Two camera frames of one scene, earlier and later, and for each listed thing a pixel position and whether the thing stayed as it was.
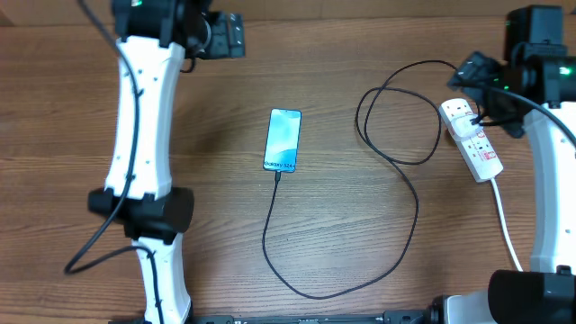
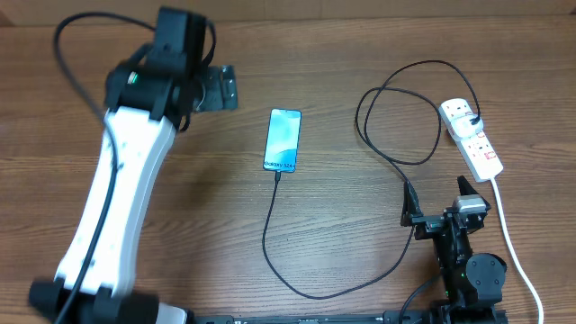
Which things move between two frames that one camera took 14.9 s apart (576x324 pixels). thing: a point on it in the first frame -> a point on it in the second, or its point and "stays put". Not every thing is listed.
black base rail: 389,317 stays put
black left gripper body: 219,45 -> 216,94
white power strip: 475,149 stays put
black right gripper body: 470,79 -> 427,225
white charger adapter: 463,127 stays put
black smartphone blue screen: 282,145 stays put
